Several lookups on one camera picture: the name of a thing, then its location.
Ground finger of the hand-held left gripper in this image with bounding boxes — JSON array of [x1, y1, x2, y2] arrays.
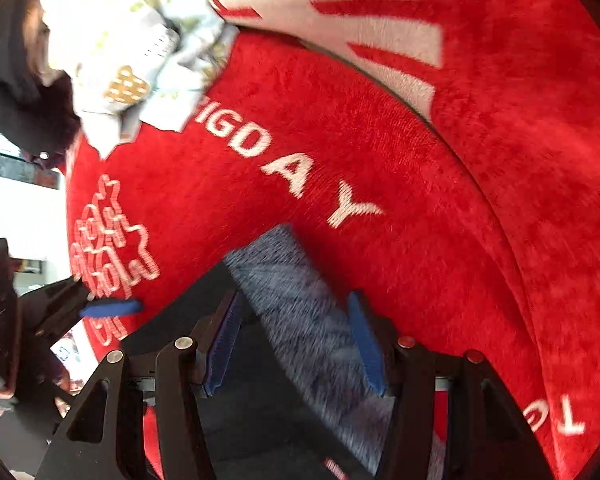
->
[[17, 277, 146, 340]]

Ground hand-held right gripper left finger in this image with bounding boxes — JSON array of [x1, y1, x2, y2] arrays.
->
[[35, 290, 243, 480]]

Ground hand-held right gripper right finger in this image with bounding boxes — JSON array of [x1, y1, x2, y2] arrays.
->
[[347, 291, 556, 480]]

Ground black pants with grey lining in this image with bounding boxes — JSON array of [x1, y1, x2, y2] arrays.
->
[[122, 224, 451, 480]]

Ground red printed sofa seat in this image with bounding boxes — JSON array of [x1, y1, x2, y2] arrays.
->
[[62, 25, 600, 480]]

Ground black garment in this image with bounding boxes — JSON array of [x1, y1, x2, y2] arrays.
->
[[0, 0, 83, 157]]

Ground white floral cloth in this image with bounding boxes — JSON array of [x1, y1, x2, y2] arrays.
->
[[37, 0, 241, 161]]

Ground red printed sofa backrest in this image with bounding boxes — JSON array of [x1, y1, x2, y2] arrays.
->
[[165, 0, 600, 480]]

